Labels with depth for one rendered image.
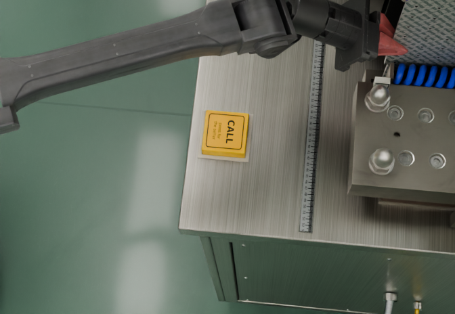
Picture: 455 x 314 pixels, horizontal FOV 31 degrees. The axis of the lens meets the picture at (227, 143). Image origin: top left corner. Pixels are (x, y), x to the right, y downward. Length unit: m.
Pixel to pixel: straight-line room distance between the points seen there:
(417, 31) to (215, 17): 0.29
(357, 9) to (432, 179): 0.26
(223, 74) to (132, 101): 1.00
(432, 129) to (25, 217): 1.36
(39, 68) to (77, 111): 1.34
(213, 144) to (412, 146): 0.31
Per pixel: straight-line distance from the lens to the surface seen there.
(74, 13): 2.51
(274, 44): 1.08
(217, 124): 1.33
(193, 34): 1.06
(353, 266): 1.50
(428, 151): 1.23
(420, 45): 1.22
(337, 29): 1.15
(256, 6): 1.08
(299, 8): 1.12
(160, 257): 2.23
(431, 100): 1.26
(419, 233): 1.33
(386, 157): 1.17
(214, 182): 1.33
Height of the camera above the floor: 2.17
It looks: 71 degrees down
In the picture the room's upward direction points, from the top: 6 degrees counter-clockwise
